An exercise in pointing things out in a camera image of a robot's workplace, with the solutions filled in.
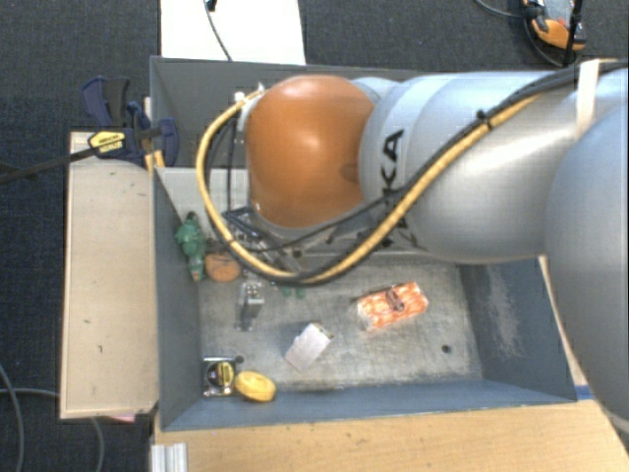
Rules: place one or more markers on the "silver grey flat block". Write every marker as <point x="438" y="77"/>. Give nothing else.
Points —
<point x="307" y="347"/>

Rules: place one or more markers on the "yellow round disc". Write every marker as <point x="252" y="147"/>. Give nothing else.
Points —
<point x="255" y="386"/>

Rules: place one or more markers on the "orange and white packet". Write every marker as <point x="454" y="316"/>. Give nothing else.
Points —
<point x="393" y="308"/>

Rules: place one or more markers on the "pale wood board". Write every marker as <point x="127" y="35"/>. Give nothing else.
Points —
<point x="108" y="288"/>

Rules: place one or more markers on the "grey metal bin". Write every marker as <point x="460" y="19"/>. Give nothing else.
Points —
<point x="393" y="357"/>

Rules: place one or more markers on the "green toy animal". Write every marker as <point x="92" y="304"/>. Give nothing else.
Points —
<point x="191" y="241"/>

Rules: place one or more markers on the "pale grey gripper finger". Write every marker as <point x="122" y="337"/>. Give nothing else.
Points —
<point x="255" y="295"/>
<point x="242" y="312"/>

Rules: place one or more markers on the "orange ball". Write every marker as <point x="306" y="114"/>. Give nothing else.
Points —
<point x="222" y="268"/>

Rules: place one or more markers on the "black and yellow tape measure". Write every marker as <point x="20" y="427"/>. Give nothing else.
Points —
<point x="218" y="376"/>

